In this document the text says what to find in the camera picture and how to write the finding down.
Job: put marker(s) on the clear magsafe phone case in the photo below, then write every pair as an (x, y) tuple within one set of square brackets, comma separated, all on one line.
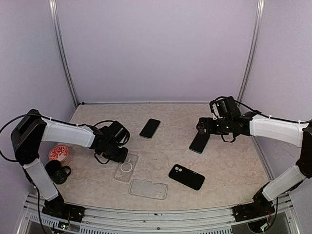
[(125, 170)]

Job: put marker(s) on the clear plain phone case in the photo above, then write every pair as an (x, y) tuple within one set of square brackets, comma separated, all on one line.
[(148, 189)]

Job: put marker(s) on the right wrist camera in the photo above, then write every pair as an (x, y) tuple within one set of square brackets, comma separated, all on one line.
[(221, 106)]

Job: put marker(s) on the right aluminium frame post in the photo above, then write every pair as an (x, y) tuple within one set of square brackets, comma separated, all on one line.
[(252, 50)]

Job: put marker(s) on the red white patterned bowl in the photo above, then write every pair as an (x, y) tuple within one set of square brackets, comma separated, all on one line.
[(60, 153)]

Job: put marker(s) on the left aluminium frame post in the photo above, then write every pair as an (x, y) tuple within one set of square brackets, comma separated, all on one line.
[(61, 51)]

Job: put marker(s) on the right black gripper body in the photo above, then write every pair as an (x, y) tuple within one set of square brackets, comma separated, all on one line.
[(223, 128)]

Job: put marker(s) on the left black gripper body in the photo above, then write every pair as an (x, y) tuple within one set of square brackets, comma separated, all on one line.
[(111, 153)]

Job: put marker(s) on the aluminium frame post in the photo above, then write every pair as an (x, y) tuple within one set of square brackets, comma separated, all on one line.
[(252, 50), (61, 51)]

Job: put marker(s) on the black phone middle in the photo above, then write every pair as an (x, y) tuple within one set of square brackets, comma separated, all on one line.
[(150, 128)]

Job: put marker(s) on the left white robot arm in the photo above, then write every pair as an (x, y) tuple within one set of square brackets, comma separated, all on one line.
[(35, 131)]

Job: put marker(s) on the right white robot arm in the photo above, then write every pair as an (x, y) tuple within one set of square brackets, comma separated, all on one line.
[(281, 137)]

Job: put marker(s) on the front aluminium rail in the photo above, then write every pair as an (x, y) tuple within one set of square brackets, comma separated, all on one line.
[(97, 220)]

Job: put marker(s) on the black phone case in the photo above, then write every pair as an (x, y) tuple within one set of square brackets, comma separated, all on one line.
[(187, 177)]

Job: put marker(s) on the dark green mug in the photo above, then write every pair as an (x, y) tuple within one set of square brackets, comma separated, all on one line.
[(57, 173)]

